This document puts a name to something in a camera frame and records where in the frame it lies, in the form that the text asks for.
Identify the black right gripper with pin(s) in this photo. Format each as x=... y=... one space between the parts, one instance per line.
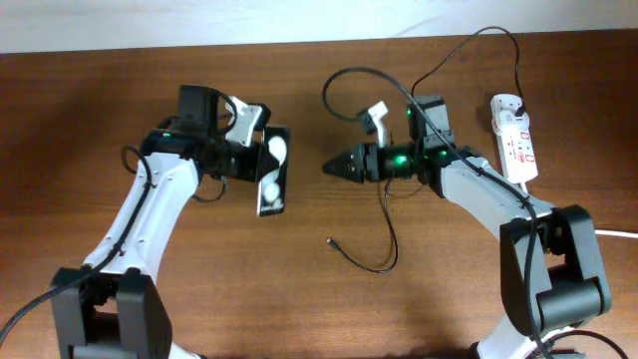
x=367 y=159

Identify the white charger adapter plug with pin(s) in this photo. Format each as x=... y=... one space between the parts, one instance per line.
x=507 y=109

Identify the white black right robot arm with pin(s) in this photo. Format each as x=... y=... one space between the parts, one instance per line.
x=552 y=276

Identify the black Galaxy flip phone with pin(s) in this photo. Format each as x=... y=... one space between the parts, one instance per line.
x=272 y=170

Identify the white power strip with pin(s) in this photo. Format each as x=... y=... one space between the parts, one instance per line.
x=517 y=158

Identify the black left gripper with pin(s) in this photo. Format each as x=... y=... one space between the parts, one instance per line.
x=248 y=166

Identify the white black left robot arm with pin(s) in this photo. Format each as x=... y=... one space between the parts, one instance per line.
x=110 y=307

